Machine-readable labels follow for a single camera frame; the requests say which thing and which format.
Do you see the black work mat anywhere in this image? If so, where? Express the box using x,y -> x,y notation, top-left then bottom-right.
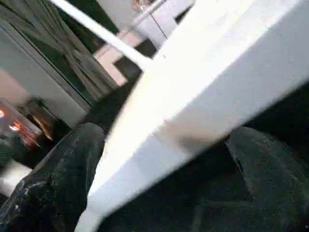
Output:
84,39 -> 309,232

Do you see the white plastic table top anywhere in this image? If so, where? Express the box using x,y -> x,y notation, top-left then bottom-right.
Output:
75,0 -> 309,232

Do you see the grey curtain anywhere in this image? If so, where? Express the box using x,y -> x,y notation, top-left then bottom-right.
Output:
0,0 -> 119,100

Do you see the white glass-door cabinet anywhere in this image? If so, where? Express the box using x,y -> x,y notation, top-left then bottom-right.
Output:
94,0 -> 196,85

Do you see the white plastic table leg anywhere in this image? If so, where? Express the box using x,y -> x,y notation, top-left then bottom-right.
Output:
51,0 -> 153,68

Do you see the dark stand with orange lights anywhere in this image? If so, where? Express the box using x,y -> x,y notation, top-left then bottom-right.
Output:
0,99 -> 61,160

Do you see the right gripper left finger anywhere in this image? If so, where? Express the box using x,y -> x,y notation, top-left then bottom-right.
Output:
0,123 -> 106,232

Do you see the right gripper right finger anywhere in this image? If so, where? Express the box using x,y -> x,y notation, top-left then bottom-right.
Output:
227,127 -> 309,232

